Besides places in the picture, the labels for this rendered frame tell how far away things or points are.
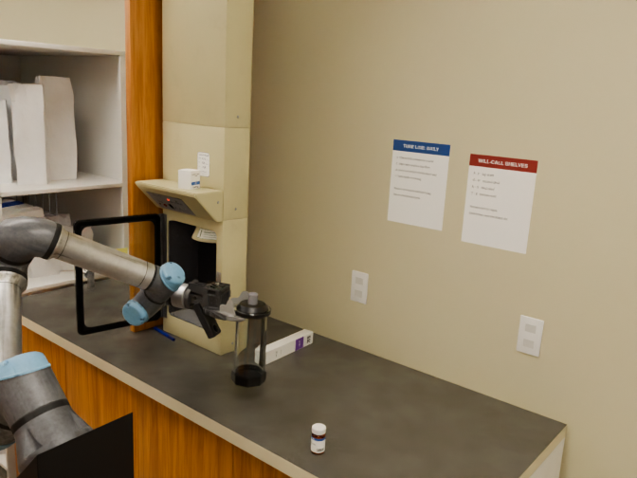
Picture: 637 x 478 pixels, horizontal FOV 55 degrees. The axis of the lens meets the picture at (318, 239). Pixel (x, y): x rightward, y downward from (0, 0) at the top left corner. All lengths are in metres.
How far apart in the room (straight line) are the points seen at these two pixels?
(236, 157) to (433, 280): 0.76
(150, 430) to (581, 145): 1.55
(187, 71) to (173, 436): 1.16
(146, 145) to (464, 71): 1.10
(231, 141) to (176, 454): 0.99
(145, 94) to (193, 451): 1.19
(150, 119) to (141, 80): 0.13
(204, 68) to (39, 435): 1.22
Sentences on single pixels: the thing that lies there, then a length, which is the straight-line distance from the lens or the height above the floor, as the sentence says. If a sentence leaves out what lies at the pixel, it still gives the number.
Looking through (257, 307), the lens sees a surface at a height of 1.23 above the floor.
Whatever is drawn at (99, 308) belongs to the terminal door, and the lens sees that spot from 2.26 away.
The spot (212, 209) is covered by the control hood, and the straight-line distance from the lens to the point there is 2.00.
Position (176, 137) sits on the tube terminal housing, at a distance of 2.18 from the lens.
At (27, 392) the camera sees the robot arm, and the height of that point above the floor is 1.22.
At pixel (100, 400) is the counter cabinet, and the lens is 2.35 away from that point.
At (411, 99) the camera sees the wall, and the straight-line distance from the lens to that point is 2.06.
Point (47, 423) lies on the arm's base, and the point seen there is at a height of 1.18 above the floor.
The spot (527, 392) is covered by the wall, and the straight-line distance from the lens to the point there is 2.04.
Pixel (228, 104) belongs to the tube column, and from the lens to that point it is 2.00.
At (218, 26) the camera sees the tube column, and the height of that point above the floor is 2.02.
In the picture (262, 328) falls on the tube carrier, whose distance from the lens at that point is 1.79.
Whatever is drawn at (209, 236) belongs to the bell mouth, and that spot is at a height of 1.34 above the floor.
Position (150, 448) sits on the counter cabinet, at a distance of 2.16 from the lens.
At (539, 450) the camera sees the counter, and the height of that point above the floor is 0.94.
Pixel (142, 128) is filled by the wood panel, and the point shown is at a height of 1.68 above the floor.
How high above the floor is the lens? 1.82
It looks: 13 degrees down
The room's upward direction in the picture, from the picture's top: 3 degrees clockwise
